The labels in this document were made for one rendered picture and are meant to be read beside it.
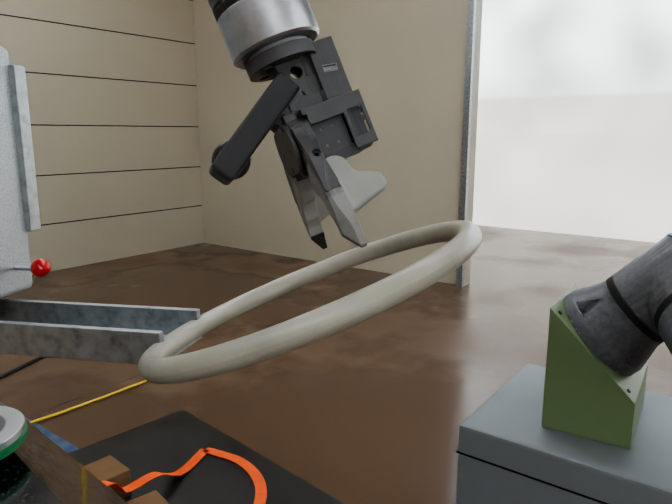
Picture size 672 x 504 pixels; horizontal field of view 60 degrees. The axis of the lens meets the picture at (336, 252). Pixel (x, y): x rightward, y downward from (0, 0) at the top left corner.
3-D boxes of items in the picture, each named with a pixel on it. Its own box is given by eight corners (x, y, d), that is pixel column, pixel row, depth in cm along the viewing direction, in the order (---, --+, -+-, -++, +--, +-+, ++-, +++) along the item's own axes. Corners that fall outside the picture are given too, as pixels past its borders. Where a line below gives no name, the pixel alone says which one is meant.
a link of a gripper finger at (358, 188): (413, 205, 50) (362, 136, 54) (351, 231, 49) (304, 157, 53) (409, 227, 53) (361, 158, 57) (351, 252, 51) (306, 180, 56)
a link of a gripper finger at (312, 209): (361, 233, 67) (350, 164, 61) (314, 252, 65) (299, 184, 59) (349, 219, 69) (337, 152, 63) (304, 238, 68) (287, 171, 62)
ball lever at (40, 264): (5, 276, 101) (3, 258, 100) (19, 272, 104) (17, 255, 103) (42, 279, 99) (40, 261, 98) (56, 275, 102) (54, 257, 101)
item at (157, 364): (59, 429, 66) (48, 405, 65) (238, 306, 112) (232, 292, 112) (482, 294, 51) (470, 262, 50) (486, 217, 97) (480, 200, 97)
